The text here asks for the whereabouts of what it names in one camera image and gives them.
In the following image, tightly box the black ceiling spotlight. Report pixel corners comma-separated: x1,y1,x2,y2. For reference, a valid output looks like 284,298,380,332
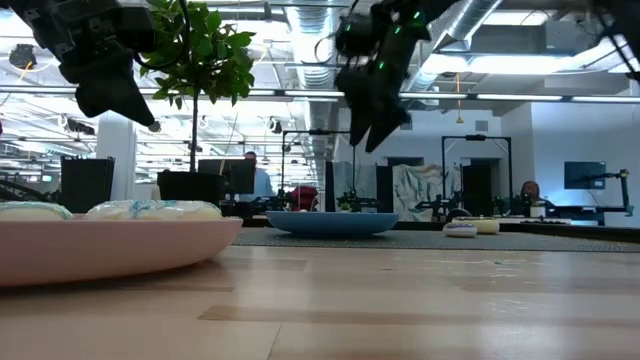
8,43,39,70

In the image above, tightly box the black aluminium table frame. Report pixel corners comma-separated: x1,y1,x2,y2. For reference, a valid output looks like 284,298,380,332
219,213,640,245

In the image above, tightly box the large silver ventilation duct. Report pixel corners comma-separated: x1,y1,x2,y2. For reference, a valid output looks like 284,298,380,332
404,0,504,92

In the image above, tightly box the large white blue-drizzled donut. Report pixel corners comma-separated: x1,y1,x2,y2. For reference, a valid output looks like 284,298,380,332
83,199,224,222

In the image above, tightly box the large chocolate sprinkled donut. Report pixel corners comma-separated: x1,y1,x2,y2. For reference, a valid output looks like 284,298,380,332
452,215,501,236

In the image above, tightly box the painted cloth backdrop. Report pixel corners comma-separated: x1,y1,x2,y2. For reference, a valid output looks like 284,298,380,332
392,163,464,222

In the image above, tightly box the person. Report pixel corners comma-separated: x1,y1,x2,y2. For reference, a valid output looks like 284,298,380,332
239,151,276,202
519,180,556,216

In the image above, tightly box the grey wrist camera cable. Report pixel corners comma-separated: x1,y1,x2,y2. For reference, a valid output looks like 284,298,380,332
313,33,346,64

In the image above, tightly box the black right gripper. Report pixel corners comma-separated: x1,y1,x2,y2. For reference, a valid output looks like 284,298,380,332
335,0,454,154

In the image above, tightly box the white pillar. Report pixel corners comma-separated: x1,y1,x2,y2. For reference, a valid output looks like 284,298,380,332
95,112,137,202

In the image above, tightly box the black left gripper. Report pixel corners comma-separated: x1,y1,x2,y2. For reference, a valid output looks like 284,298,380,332
7,0,158,128

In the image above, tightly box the ribbed silver ventilation duct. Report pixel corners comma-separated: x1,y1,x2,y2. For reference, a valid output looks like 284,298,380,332
287,3,346,132

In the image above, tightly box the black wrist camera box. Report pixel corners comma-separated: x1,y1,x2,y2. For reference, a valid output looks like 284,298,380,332
334,12,376,57

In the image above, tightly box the black computer monitor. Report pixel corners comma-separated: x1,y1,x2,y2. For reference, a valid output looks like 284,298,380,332
197,158,257,196

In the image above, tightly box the blue plate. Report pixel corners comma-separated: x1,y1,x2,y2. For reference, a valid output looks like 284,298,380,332
264,210,401,239

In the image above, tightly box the large green frosted donut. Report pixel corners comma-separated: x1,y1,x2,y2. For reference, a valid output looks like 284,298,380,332
0,200,75,222

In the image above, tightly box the wall-mounted dark screen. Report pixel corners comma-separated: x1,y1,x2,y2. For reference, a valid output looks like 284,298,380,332
563,160,607,191

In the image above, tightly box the green artificial tree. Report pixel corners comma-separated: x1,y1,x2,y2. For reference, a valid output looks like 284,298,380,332
137,0,257,174

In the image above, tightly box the black background rig frame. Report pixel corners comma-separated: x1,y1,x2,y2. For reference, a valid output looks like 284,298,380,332
280,128,357,207
441,134,513,217

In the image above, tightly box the pink plate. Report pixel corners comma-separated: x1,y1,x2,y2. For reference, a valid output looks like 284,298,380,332
0,215,245,288

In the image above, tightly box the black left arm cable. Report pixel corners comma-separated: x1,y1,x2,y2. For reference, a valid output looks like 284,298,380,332
130,0,192,71

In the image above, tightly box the small purple frosted donut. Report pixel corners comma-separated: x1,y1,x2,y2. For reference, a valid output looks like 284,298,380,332
442,222,478,239

